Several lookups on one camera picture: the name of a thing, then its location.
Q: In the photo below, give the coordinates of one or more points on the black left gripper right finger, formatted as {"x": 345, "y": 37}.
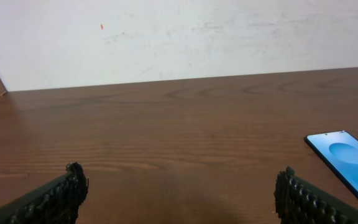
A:
{"x": 299, "y": 202}

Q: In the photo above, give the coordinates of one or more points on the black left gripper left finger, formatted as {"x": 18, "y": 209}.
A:
{"x": 57, "y": 201}

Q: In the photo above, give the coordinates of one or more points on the blue Galaxy smartphone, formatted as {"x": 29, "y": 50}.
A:
{"x": 339, "y": 151}

